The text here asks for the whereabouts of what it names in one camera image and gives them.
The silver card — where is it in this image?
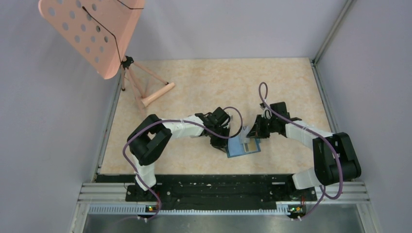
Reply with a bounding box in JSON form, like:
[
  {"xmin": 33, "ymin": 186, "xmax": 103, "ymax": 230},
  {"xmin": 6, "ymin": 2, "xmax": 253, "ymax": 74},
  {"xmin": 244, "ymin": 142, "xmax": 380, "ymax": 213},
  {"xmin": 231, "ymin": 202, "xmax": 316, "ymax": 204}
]
[{"xmin": 239, "ymin": 126, "xmax": 250, "ymax": 144}]

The gold card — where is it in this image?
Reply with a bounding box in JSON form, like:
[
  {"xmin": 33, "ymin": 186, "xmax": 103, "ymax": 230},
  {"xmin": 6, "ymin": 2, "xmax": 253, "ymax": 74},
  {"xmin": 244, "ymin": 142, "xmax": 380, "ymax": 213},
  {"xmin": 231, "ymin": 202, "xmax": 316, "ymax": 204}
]
[{"xmin": 242, "ymin": 141, "xmax": 260, "ymax": 154}]

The pink perforated music stand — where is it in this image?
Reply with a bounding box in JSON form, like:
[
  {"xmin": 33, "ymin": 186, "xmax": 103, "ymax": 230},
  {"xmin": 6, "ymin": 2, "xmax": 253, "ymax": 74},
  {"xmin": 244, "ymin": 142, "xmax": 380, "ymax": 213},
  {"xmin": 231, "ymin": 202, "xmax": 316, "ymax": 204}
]
[{"xmin": 38, "ymin": 0, "xmax": 175, "ymax": 109}]

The blue leather card holder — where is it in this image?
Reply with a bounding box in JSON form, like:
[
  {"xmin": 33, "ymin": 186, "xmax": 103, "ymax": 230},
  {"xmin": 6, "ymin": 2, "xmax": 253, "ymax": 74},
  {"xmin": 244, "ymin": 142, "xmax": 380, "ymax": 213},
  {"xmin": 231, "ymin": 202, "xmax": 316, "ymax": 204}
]
[{"xmin": 226, "ymin": 134, "xmax": 260, "ymax": 158}]

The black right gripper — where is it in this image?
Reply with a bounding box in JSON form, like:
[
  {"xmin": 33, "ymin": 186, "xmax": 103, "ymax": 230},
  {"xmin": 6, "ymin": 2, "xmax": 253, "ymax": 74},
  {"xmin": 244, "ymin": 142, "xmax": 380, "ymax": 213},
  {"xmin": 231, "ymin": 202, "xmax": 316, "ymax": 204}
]
[{"xmin": 247, "ymin": 114, "xmax": 278, "ymax": 139}]

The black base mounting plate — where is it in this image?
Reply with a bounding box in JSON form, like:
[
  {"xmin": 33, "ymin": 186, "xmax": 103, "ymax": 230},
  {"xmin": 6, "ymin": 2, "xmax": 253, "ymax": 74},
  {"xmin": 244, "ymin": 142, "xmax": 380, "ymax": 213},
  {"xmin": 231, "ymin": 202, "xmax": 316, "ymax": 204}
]
[{"xmin": 132, "ymin": 174, "xmax": 317, "ymax": 203}]

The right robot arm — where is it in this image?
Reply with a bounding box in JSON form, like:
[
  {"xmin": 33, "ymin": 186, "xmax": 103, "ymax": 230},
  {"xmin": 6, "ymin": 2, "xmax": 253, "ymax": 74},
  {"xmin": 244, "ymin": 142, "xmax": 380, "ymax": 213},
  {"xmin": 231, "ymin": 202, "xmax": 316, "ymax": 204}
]
[{"xmin": 247, "ymin": 102, "xmax": 361, "ymax": 200}]

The aluminium rail frame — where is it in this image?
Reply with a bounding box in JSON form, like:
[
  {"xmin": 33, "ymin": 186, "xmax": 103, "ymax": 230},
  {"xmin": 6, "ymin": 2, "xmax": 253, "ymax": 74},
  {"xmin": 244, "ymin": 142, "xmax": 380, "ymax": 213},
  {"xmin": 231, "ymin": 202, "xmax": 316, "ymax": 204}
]
[{"xmin": 77, "ymin": 182, "xmax": 371, "ymax": 216}]

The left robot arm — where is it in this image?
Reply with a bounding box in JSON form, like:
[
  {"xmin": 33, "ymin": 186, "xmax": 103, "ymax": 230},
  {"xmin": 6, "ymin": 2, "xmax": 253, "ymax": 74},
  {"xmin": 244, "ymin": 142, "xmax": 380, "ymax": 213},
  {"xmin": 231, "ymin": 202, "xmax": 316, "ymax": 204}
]
[{"xmin": 125, "ymin": 107, "xmax": 231, "ymax": 201}]

